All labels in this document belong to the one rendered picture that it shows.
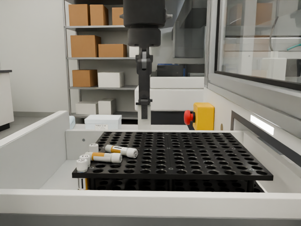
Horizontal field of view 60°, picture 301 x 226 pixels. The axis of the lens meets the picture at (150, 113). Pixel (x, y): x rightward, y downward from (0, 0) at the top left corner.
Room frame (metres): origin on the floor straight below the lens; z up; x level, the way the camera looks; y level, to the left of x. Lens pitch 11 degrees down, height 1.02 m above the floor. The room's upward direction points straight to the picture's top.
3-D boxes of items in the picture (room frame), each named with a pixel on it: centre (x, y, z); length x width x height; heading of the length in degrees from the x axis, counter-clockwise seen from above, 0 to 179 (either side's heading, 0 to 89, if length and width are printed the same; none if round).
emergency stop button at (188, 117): (0.68, -0.11, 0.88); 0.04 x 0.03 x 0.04; 178
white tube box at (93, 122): (0.99, 0.18, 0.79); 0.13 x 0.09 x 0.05; 88
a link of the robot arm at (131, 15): (0.61, 0.01, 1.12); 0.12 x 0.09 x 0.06; 91
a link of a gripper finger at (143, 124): (0.60, 0.01, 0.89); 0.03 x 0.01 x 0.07; 91
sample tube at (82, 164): (0.28, 0.08, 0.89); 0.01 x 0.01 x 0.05
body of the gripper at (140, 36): (0.61, 0.01, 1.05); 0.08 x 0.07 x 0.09; 1
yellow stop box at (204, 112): (0.68, -0.14, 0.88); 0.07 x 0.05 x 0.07; 178
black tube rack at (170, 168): (0.36, -0.03, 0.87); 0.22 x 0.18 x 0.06; 88
